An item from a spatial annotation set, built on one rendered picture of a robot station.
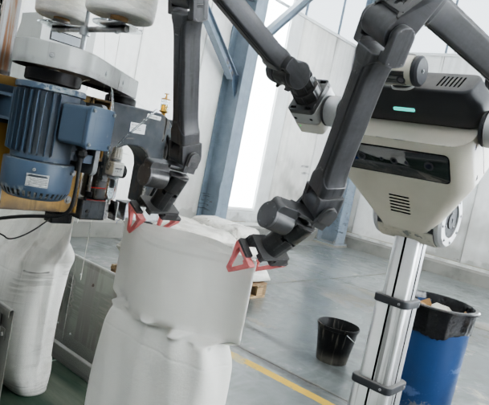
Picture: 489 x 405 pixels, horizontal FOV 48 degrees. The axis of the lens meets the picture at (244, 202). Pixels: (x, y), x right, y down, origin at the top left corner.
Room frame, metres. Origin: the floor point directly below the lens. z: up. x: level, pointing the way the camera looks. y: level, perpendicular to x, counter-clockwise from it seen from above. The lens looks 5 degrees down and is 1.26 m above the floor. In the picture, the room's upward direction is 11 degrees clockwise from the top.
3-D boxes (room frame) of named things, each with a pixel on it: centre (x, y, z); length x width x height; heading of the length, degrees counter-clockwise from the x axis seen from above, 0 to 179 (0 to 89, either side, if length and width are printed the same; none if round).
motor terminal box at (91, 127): (1.19, 0.37, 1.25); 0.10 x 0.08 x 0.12; 165
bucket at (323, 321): (3.69, -0.81, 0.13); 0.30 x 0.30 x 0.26
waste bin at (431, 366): (3.20, -1.25, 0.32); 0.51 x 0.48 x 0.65; 140
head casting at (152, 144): (1.67, 0.44, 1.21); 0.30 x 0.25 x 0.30; 50
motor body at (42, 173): (1.21, 0.47, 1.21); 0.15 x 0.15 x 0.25
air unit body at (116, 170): (1.48, 0.36, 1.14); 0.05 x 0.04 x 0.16; 140
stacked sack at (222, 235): (4.47, 0.34, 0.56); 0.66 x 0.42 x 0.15; 140
